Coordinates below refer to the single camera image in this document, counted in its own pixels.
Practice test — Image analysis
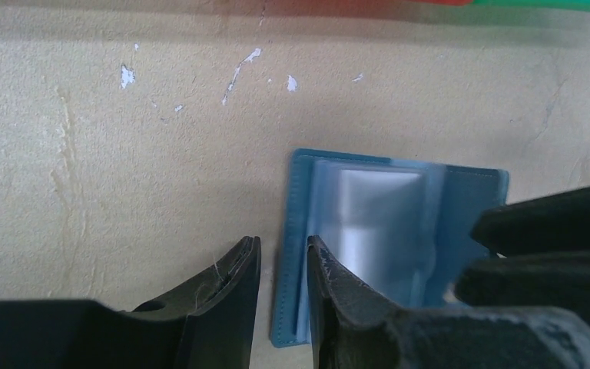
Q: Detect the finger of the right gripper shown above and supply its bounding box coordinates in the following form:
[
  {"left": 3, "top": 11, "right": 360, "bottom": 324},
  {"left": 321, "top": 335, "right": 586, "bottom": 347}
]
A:
[
  {"left": 470, "top": 186, "right": 590, "bottom": 257},
  {"left": 454, "top": 251, "right": 590, "bottom": 326}
]

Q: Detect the green plastic bin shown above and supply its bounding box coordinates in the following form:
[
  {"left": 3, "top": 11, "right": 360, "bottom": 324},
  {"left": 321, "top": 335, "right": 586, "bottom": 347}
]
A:
[{"left": 472, "top": 0, "right": 590, "bottom": 12}]

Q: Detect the blue card holder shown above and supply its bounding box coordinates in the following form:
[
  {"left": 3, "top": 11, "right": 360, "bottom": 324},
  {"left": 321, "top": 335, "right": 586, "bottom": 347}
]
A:
[{"left": 270, "top": 148, "right": 509, "bottom": 348}]

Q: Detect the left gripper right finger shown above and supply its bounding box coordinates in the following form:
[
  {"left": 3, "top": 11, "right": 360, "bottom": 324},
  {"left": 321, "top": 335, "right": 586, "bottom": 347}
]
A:
[{"left": 307, "top": 236, "right": 590, "bottom": 368}]

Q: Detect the red plastic bin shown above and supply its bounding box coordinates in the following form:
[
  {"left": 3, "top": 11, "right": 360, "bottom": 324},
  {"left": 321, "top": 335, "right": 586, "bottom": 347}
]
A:
[{"left": 410, "top": 0, "right": 474, "bottom": 7}]

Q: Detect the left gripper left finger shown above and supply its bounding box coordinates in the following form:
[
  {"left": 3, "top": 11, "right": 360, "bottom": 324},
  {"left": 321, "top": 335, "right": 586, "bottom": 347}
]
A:
[{"left": 0, "top": 237, "right": 261, "bottom": 368}]

